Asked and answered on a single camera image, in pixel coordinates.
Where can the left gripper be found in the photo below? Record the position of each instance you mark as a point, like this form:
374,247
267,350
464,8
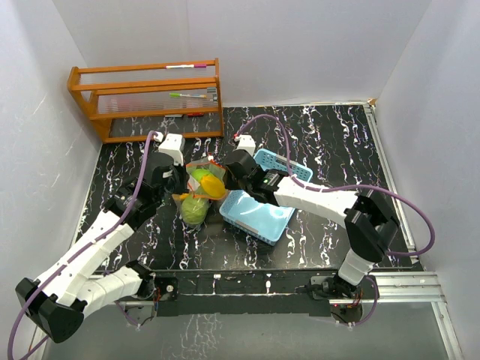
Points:
184,176

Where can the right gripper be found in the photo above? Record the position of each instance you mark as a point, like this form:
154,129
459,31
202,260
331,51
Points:
228,182

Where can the yellow star fruit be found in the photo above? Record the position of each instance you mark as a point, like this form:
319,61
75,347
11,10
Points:
213,187

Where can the clear zip top bag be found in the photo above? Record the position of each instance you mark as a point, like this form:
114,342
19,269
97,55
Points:
194,187

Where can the green cabbage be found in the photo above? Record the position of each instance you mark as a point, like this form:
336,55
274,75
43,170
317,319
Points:
198,174
194,210

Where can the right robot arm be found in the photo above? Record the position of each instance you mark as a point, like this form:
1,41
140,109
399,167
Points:
369,221

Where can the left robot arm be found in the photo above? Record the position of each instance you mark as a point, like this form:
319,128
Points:
58,300

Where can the light blue plastic basket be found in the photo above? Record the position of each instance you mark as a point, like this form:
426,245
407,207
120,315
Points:
262,221

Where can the green yellow pen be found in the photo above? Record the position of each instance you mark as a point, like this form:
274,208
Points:
182,95

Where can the wooden shelf rack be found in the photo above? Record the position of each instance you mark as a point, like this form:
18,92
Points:
108,94

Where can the white pink pen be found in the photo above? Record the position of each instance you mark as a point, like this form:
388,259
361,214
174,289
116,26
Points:
185,66

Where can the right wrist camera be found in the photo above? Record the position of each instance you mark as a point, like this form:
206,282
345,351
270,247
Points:
245,142

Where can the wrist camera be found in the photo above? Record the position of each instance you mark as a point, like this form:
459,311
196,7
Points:
171,144
245,142

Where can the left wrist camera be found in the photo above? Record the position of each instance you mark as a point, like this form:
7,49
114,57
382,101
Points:
171,144

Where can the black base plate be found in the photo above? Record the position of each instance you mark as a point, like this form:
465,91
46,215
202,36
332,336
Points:
258,291

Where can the aluminium frame rail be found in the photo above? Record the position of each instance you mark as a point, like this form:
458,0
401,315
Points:
405,317

